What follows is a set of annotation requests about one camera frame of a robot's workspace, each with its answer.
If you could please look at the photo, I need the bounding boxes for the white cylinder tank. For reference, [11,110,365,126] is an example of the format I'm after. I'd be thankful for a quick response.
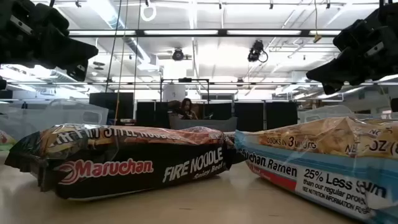
[162,83,187,102]

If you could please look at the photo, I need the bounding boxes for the green Maruchan ramen pack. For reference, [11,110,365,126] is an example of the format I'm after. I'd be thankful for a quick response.
[0,129,16,152]

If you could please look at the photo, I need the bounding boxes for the black Fire Noodle pack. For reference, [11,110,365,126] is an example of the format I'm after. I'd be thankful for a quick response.
[223,131,248,165]
[4,123,237,202]

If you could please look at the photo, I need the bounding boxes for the grey plastic bin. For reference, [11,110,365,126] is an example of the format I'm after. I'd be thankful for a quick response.
[169,115,239,133]

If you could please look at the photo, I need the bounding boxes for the black overhead frame beam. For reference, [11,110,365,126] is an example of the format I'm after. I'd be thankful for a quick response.
[68,29,343,38]

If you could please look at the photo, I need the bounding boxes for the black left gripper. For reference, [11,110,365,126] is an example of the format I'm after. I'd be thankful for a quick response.
[0,0,99,82]

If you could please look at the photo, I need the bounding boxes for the black round ceiling fixture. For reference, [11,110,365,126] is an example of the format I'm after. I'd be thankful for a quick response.
[172,48,185,62]

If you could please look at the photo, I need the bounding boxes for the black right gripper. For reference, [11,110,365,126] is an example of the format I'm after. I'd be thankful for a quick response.
[306,2,398,96]

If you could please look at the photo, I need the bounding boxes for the white cable loop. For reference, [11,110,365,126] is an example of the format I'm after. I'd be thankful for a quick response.
[139,1,157,22]

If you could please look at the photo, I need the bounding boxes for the black hanging cable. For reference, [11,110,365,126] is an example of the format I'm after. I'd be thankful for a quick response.
[104,0,123,93]
[133,0,142,119]

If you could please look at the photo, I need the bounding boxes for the person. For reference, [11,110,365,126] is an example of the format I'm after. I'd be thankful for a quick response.
[178,98,199,121]

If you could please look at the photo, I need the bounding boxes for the tan hanging rope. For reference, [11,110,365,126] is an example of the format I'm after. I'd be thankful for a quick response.
[113,0,129,126]

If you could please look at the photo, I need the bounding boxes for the blue Maruchan ramen pack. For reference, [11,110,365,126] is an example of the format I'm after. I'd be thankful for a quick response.
[234,116,398,224]

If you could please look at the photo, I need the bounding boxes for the clear plastic bin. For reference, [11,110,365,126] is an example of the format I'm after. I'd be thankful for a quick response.
[0,98,109,141]
[297,105,398,124]

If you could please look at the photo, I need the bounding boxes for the black overhead camera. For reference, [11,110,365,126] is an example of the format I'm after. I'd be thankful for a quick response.
[247,39,269,63]

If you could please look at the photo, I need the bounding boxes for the black partition panel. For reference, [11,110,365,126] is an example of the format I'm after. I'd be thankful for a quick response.
[136,101,171,129]
[203,102,233,121]
[89,92,134,121]
[233,101,265,132]
[266,101,299,130]

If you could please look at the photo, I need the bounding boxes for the yellow hanging cable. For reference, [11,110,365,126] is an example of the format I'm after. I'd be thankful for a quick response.
[313,0,323,44]

